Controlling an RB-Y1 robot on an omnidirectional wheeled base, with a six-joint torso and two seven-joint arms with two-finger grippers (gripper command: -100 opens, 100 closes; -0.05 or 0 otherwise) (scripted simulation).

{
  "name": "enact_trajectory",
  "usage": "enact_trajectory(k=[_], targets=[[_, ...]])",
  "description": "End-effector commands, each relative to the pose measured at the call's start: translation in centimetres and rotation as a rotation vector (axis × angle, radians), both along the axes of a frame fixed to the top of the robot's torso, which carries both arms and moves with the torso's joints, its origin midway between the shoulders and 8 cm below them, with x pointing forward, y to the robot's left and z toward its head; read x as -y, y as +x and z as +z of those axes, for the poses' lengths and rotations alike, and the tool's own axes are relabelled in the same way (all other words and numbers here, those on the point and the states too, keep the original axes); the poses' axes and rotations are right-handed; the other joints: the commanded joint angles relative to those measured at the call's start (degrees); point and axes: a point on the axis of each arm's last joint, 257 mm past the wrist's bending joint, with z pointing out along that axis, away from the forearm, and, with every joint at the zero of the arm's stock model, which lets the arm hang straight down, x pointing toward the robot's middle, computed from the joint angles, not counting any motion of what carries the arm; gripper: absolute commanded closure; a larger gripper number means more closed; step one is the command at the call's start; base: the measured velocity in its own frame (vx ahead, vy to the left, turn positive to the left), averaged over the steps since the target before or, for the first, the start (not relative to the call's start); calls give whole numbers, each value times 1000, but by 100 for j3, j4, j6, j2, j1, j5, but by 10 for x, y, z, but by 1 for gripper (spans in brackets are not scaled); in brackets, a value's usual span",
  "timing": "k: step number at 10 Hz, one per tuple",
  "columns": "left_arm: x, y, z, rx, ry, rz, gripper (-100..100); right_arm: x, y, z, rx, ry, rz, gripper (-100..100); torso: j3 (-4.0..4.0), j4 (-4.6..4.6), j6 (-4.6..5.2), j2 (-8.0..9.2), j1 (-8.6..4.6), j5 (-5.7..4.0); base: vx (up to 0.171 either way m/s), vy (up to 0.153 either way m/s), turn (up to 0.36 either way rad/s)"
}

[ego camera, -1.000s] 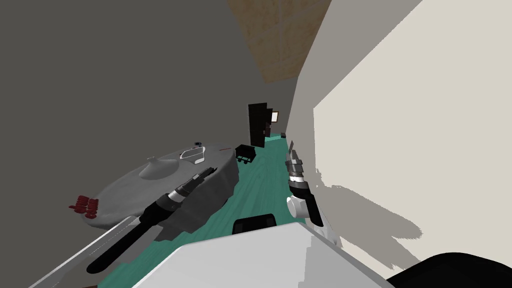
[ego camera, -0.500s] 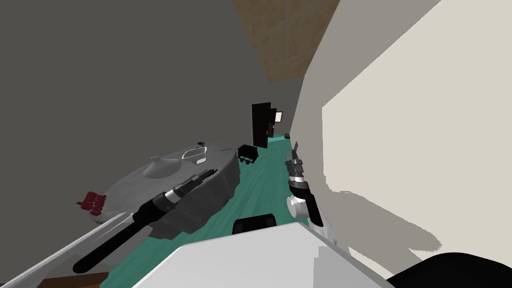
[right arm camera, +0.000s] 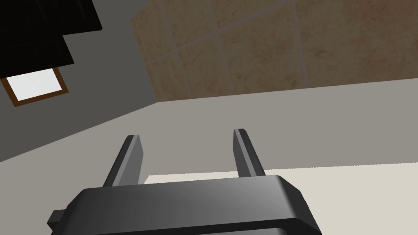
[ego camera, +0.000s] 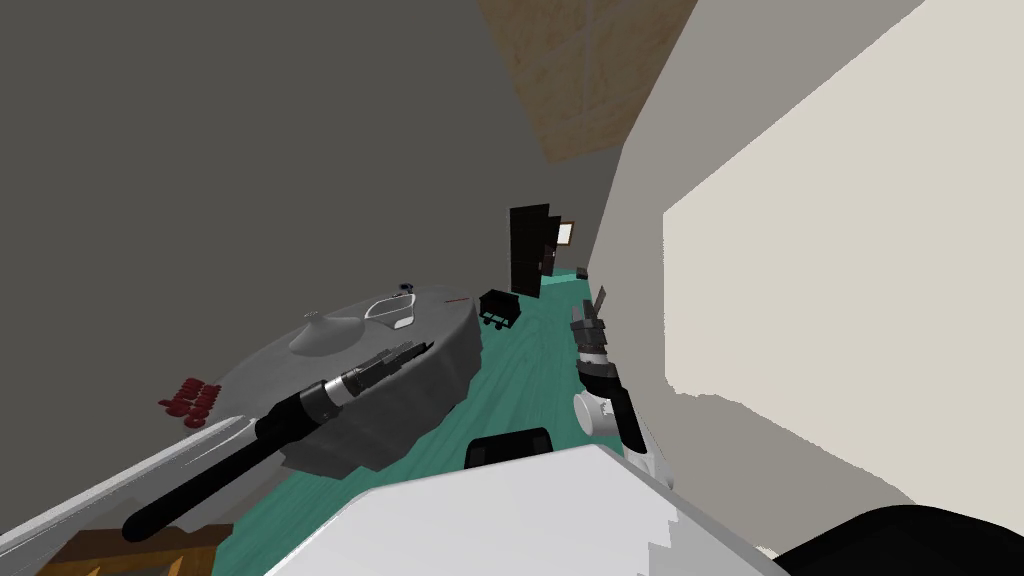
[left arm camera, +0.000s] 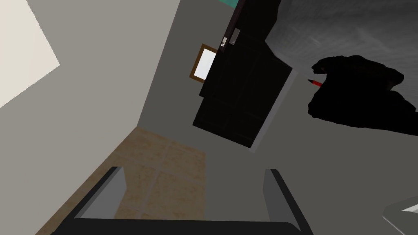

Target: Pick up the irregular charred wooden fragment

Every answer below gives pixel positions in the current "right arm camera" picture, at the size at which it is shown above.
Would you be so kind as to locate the black cupboard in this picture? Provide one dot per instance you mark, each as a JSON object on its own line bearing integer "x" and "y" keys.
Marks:
{"x": 36, "y": 31}

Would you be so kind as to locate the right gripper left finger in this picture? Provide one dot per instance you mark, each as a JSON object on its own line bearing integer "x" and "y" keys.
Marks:
{"x": 126, "y": 164}

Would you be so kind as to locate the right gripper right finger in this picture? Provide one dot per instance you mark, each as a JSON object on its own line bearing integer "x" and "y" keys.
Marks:
{"x": 247, "y": 156}

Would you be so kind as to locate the brown framed window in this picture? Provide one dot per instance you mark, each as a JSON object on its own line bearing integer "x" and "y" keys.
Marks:
{"x": 34, "y": 85}

